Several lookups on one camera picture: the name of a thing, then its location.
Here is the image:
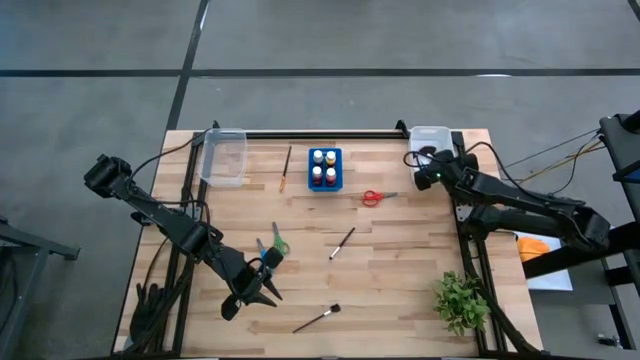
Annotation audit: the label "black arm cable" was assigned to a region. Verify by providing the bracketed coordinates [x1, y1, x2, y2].
[402, 141, 521, 187]
[127, 128, 215, 177]

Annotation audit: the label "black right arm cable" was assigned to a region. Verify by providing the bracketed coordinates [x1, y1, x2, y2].
[402, 141, 521, 187]

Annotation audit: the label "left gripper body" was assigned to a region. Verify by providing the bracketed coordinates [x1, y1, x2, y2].
[221, 246, 284, 322]

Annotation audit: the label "white sheet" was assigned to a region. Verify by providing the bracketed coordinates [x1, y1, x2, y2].
[513, 229, 575, 293]

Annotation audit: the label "black equipment cart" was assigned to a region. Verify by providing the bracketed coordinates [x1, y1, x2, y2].
[522, 110, 640, 351]

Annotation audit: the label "clear plastic bin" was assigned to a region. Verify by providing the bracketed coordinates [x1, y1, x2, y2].
[199, 128, 248, 188]

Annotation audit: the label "thin brown orange paintbrush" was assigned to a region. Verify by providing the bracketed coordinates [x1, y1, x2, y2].
[278, 145, 293, 194]

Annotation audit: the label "black aluminium table frame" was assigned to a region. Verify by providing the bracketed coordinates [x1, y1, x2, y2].
[169, 118, 507, 357]

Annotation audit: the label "small fan brush long handle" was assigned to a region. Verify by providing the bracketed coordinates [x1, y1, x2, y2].
[291, 302, 343, 335]

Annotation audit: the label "green handled scissors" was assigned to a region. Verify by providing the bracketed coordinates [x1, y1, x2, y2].
[271, 221, 292, 257]

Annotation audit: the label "green artificial plant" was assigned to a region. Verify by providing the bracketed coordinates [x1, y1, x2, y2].
[431, 270, 492, 337]

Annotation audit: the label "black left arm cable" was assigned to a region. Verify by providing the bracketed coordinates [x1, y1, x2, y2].
[127, 128, 215, 177]

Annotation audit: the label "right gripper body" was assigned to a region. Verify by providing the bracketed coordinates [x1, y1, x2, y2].
[413, 148, 480, 192]

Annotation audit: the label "black cable bundle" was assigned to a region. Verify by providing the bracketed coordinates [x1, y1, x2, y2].
[464, 239, 544, 357]
[127, 239, 196, 356]

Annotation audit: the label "blue plastic basket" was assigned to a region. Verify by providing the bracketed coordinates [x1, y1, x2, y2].
[307, 147, 344, 193]

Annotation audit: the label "yellow cable to cart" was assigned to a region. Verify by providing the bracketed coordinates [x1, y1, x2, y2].
[519, 141, 605, 186]

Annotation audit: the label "black metal stand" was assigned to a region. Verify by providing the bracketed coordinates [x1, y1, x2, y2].
[0, 214, 81, 360]

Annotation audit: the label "orange cloth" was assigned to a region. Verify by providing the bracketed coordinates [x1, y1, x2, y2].
[516, 235, 552, 263]

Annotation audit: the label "red handled scissors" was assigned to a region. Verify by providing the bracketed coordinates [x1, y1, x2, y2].
[361, 189, 400, 208]

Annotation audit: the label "slim black silver-ferrule brush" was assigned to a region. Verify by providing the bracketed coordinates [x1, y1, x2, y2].
[328, 226, 357, 262]

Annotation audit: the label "black cable to cart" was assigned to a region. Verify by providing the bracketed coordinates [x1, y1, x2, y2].
[499, 128, 606, 174]

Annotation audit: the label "white plastic bin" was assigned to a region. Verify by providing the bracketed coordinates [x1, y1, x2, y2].
[408, 125, 457, 184]

